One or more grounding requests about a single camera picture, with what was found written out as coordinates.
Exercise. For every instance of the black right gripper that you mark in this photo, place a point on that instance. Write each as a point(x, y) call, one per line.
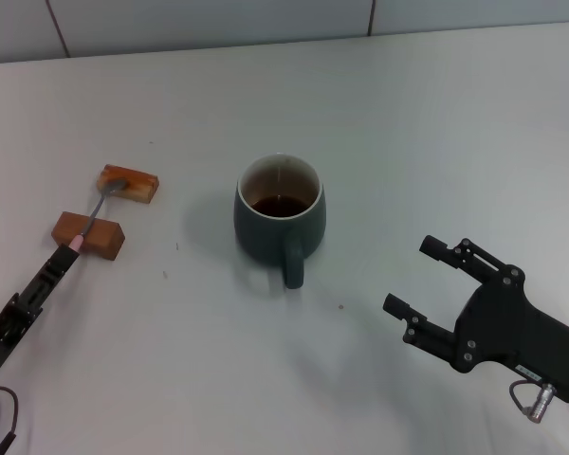
point(502, 327)

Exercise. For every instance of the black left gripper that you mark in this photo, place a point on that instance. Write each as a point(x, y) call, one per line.
point(5, 341)

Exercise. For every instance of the grey ceramic cup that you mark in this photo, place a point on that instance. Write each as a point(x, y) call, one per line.
point(261, 237)

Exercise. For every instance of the brown wooden block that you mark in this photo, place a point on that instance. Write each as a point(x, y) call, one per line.
point(104, 239)

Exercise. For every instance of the light grooved wooden block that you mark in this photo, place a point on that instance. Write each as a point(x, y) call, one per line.
point(137, 187)

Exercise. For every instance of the dark coffee liquid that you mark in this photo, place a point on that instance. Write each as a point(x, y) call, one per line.
point(280, 206)

